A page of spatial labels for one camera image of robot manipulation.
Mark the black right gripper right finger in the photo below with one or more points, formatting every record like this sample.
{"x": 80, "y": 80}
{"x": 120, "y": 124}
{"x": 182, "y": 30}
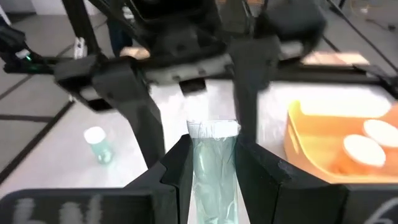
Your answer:
{"x": 273, "y": 186}

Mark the black rig frame post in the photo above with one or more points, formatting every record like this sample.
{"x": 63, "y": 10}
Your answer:
{"x": 81, "y": 28}

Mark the tall translucent green bottle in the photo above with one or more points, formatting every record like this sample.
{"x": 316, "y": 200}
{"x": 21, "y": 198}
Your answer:
{"x": 214, "y": 174}

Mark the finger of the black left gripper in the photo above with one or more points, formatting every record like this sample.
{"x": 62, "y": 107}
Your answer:
{"x": 124, "y": 84}
{"x": 252, "y": 68}

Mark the orange pill bottle white cap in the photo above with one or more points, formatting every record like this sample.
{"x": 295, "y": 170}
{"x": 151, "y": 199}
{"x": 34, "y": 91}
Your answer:
{"x": 363, "y": 151}
{"x": 382, "y": 132}

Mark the black table edge frame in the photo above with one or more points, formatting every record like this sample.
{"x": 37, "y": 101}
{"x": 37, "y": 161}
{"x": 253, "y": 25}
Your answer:
{"x": 342, "y": 74}

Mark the yellow plastic bin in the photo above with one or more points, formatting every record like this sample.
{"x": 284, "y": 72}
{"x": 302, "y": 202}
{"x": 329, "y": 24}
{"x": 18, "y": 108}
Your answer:
{"x": 311, "y": 149}

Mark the black device with green light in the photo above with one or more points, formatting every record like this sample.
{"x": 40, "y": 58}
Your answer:
{"x": 18, "y": 53}

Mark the small teal pill bottle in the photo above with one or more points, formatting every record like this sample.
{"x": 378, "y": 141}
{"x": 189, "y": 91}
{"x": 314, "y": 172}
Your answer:
{"x": 101, "y": 152}

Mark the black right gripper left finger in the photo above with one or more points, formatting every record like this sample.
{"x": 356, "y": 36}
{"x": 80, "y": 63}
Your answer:
{"x": 174, "y": 180}

